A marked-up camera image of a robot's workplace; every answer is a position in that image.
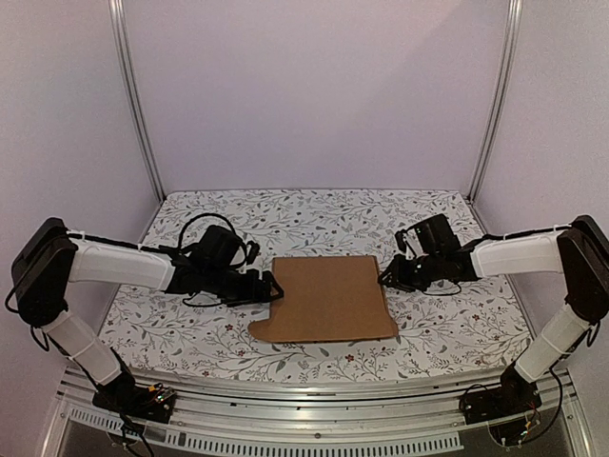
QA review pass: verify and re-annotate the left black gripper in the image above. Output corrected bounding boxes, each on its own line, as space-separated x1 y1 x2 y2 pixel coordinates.
204 265 284 308

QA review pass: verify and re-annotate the brown cardboard box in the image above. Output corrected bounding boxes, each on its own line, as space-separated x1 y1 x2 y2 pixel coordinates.
248 255 398 344

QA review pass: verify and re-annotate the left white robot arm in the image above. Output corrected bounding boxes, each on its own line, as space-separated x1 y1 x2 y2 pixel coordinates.
5 218 284 413

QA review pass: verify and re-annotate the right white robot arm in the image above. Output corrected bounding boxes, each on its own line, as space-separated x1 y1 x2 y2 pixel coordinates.
378 214 608 415

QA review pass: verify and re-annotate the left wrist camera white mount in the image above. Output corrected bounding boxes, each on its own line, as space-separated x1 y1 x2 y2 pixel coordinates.
241 240 261 272

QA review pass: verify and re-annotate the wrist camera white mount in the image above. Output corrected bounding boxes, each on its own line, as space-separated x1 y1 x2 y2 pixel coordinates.
241 240 261 272
395 228 424 259

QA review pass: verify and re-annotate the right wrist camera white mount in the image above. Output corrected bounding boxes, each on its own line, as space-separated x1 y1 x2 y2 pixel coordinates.
395 228 424 259

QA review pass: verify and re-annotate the left black camera cable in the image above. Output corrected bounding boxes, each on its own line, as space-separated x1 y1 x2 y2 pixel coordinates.
178 212 234 253

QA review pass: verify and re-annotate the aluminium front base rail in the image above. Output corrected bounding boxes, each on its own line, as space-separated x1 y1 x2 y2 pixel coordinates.
41 368 595 456

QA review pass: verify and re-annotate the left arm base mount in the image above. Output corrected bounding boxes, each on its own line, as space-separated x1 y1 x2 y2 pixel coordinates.
92 372 177 424

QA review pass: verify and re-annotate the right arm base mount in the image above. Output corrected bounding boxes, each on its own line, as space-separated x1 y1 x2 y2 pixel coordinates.
459 380 541 447

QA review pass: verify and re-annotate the right aluminium corner post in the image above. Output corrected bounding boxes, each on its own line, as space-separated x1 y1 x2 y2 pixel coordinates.
466 0 523 206

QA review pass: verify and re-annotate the aluminium corner post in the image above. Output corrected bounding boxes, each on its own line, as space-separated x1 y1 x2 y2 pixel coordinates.
466 0 523 206
108 0 167 203

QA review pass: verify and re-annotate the left aluminium corner post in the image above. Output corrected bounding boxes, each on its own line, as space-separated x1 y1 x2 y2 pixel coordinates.
108 0 167 203

